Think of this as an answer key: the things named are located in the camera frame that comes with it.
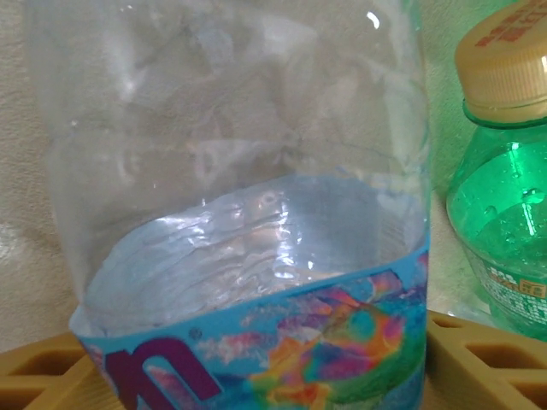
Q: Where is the clear bottle colourful blue label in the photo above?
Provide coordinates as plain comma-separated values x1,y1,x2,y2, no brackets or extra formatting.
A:
25,0,432,410

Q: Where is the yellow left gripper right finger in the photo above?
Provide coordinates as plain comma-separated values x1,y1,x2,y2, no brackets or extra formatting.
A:
425,309,547,410

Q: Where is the green bottle yellow cap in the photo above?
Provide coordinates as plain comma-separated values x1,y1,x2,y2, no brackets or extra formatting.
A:
444,0,547,343

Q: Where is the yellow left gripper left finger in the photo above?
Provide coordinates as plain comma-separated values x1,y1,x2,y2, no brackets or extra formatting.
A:
0,331,125,410

